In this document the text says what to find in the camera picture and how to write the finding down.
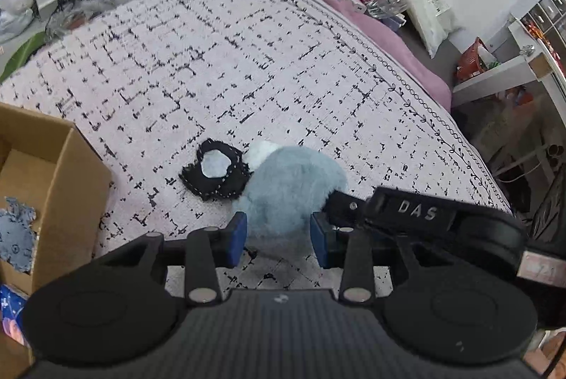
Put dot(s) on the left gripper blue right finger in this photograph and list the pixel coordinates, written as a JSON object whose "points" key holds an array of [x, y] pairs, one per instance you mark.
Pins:
{"points": [[347, 248]]}

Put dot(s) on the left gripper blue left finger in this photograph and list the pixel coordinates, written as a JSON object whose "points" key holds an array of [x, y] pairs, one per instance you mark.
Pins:
{"points": [[208, 249]]}

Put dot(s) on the black knitted pouch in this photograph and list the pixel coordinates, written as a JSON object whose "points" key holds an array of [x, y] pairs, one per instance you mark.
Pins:
{"points": [[218, 173]]}

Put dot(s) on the blue grey plush toy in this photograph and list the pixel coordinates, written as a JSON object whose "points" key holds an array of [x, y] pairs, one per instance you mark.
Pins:
{"points": [[288, 186]]}

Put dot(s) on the white soft ball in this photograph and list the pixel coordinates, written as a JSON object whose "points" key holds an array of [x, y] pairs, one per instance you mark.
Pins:
{"points": [[257, 152]]}

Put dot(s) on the blue felt bunny patch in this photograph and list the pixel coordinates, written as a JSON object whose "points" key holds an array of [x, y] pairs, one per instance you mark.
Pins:
{"points": [[17, 238]]}

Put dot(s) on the blue tissue pack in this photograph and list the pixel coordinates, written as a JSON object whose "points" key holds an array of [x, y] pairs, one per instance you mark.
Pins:
{"points": [[12, 305]]}

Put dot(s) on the white desk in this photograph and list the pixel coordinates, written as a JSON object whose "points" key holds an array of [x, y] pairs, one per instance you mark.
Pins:
{"points": [[541, 59]]}

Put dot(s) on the brown cardboard box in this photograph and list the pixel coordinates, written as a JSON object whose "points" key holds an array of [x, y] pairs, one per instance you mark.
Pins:
{"points": [[49, 166]]}

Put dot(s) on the white patterned bed blanket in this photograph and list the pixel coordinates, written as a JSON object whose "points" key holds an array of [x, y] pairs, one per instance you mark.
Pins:
{"points": [[148, 82]]}

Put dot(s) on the pink bed sheet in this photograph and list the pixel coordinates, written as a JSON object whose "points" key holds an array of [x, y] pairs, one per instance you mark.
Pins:
{"points": [[391, 43]]}

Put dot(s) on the small drawer organiser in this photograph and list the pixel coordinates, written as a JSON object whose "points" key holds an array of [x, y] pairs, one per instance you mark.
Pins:
{"points": [[548, 15]]}

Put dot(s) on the white fluffy pillow bag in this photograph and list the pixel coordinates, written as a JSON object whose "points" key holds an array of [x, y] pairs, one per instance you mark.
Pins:
{"points": [[434, 20]]}

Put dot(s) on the grey white plastic bags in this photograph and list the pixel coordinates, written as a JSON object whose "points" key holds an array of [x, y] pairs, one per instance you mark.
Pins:
{"points": [[16, 16]]}

